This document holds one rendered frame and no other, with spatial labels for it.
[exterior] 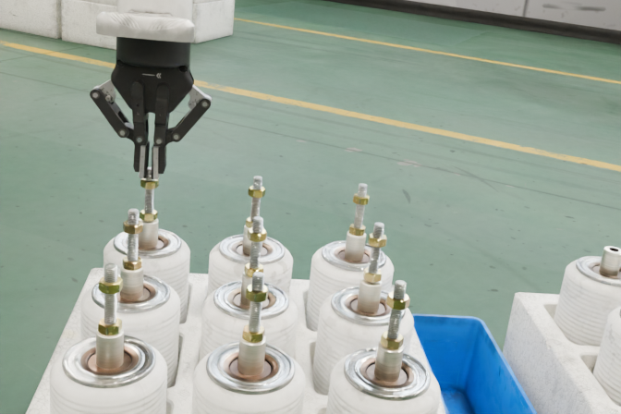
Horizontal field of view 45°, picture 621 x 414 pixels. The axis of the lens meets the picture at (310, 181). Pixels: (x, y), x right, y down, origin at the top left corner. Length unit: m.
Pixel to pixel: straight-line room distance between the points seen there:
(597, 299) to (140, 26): 0.59
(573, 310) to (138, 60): 0.57
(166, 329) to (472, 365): 0.49
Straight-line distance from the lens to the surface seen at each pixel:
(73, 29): 3.44
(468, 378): 1.11
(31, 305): 1.28
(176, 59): 0.78
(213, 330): 0.75
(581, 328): 0.97
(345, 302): 0.78
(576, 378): 0.89
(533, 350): 0.98
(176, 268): 0.85
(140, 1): 0.77
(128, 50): 0.78
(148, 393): 0.65
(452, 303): 1.37
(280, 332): 0.74
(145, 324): 0.74
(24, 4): 3.62
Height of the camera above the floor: 0.62
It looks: 19 degrees down
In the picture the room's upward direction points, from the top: 6 degrees clockwise
